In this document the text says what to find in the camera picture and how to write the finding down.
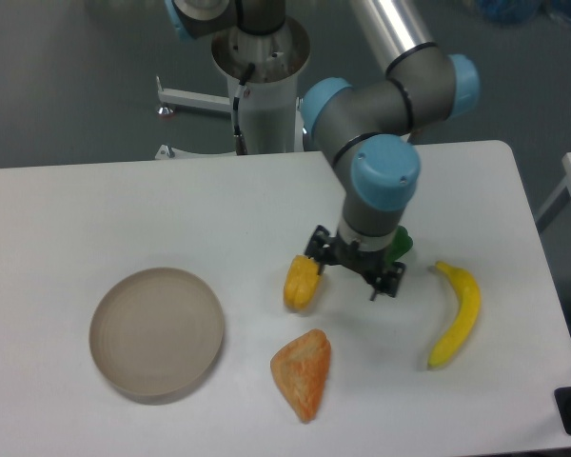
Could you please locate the orange toy bread slice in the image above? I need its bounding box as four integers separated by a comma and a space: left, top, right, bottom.
270, 328, 331, 423

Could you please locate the black and white robot cable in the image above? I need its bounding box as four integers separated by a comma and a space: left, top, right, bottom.
231, 62, 256, 156

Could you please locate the yellow toy pepper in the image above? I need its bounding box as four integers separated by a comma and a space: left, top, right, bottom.
283, 255, 323, 313

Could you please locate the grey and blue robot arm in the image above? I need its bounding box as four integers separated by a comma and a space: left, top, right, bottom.
165, 1, 480, 310

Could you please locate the beige round plate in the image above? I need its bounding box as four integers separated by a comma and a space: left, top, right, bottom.
89, 268, 226, 405

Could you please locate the green toy pepper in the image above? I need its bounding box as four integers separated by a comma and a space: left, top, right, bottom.
384, 226, 413, 264

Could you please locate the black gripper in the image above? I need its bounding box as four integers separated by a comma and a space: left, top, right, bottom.
304, 225, 405, 301

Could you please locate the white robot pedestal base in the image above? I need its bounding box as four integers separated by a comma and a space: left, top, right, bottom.
152, 18, 427, 161

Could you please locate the blue bag in background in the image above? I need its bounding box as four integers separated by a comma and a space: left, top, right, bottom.
467, 0, 571, 30

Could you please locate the yellow toy banana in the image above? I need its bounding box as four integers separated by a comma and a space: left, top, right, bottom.
427, 261, 482, 369

